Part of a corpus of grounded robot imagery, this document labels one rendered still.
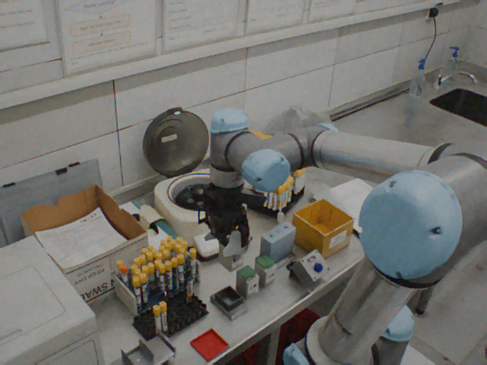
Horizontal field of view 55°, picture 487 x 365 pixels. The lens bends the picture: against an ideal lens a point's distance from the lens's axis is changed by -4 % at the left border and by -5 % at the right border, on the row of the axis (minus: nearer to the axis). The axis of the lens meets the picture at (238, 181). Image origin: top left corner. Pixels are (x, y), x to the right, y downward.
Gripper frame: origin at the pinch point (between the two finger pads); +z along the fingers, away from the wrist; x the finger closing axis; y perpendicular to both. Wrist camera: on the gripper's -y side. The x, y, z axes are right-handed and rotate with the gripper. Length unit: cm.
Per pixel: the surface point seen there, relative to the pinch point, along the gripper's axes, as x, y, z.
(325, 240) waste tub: 3.7, -31.7, 11.1
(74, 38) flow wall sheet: -55, 9, -38
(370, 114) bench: -50, -128, 19
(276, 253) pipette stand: -3.4, -19.5, 14.2
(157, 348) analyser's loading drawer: 3.4, 23.8, 15.1
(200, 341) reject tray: 5.0, 13.0, 18.9
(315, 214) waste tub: -8.7, -41.5, 13.8
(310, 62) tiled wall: -58, -89, -11
